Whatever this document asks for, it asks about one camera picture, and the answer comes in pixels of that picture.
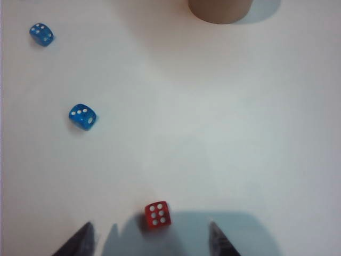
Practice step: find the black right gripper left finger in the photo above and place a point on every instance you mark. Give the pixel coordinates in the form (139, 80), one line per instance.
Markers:
(80, 242)

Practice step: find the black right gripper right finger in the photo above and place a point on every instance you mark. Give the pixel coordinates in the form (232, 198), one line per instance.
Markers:
(219, 242)

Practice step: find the red translucent die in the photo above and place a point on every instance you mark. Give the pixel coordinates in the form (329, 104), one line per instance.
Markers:
(158, 216)

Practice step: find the brown paper cup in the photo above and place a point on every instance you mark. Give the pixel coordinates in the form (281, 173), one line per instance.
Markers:
(219, 10)

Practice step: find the blue translucent die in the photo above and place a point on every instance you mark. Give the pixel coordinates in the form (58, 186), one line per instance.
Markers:
(41, 34)
(82, 117)

